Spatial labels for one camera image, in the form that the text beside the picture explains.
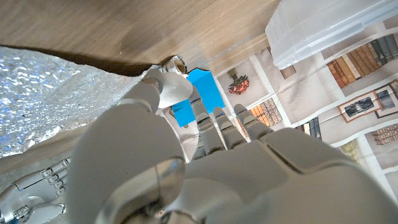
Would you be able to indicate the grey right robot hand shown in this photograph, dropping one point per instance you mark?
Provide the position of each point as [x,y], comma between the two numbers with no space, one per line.
[28,199]

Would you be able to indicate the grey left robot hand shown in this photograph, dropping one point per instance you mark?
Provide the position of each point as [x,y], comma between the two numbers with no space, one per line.
[248,186]

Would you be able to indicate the blue folded origami paper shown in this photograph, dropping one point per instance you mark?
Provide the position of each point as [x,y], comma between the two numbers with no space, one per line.
[208,90]

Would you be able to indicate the aluminum foil sheet with roll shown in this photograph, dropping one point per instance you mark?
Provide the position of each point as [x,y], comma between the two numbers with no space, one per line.
[46,93]

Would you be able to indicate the printed bookshelf backdrop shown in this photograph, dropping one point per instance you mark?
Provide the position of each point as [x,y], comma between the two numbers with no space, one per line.
[311,93]

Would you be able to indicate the clear plastic storage box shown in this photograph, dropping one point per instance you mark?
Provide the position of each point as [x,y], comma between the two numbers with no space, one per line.
[311,28]

